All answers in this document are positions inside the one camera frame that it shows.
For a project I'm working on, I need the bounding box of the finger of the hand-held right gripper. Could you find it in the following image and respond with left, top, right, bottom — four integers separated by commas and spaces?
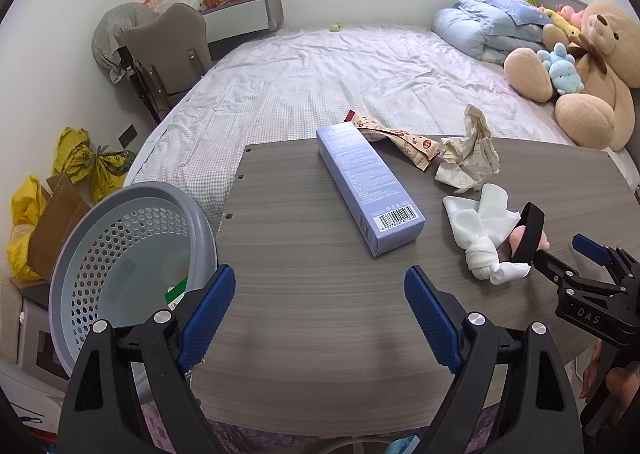
532, 250, 581, 287
572, 234, 640, 285

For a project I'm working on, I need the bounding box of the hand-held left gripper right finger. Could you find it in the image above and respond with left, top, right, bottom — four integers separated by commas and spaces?
404, 265, 583, 454

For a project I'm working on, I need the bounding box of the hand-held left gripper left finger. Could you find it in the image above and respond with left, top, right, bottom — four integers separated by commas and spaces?
59, 264, 237, 454

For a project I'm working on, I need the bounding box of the green and white medicine box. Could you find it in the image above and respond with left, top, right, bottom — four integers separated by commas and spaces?
165, 277, 190, 307

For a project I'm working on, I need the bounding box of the black band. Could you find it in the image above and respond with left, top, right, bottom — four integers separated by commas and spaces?
510, 203, 546, 265

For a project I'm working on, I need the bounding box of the white cloth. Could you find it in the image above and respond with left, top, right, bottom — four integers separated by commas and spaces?
442, 183, 532, 285

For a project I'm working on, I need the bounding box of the grey perforated plastic basket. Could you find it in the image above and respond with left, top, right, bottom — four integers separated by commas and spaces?
48, 183, 219, 380

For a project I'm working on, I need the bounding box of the purple cardboard box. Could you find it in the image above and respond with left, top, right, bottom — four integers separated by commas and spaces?
316, 123, 426, 257

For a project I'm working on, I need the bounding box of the person's right hand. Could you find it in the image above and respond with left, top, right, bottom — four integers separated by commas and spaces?
580, 340, 640, 417

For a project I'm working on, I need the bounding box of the purple fluffy rug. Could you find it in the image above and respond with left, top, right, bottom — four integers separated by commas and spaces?
140, 399, 321, 454

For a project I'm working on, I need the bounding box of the crumpled paper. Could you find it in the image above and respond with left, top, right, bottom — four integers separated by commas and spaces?
434, 104, 502, 194

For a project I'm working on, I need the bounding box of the grey and black box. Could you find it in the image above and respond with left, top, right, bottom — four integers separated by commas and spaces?
17, 279, 71, 380

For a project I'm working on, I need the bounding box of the large brown teddy bear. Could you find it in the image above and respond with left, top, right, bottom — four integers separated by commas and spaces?
503, 0, 638, 151

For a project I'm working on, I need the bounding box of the yellow bag with green print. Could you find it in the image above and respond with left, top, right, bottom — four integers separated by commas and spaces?
90, 147, 137, 202

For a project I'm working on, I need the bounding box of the blue plush toy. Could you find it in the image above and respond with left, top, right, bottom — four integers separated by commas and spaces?
537, 43, 586, 96

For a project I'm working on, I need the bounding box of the beige printed snack wrapper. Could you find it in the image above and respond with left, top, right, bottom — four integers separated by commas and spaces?
344, 109, 441, 171

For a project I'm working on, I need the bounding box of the brown cardboard box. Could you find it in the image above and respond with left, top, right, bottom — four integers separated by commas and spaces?
27, 173, 92, 280

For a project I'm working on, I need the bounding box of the beige box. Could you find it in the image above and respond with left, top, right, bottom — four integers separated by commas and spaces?
0, 274, 26, 365

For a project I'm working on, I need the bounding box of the large yellow plastic bag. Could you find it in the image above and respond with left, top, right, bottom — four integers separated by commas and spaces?
6, 174, 48, 282

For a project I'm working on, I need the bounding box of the small yellow plastic bag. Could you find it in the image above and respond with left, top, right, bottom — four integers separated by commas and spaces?
53, 127, 93, 185

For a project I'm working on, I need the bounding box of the yellow plush toy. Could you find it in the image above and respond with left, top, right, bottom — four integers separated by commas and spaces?
542, 8, 583, 48

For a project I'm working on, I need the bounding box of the pink plush toy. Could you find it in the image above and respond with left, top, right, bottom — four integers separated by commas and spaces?
557, 4, 586, 25

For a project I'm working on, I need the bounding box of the blue folded quilt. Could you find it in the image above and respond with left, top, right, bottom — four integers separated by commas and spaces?
431, 7, 546, 66

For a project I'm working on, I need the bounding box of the bed with checked sheet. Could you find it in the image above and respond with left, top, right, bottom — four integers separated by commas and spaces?
122, 24, 640, 235

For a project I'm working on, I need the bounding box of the blue printed pillow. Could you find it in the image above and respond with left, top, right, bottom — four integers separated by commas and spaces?
459, 0, 551, 28

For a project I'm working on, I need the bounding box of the grey upholstered chair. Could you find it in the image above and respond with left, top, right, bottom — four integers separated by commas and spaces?
117, 3, 213, 122

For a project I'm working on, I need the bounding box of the grey cloth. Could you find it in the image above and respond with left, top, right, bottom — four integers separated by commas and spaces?
91, 2, 158, 84

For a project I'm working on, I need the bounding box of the grey and white nightstand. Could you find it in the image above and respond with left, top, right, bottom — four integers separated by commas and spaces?
202, 0, 284, 42

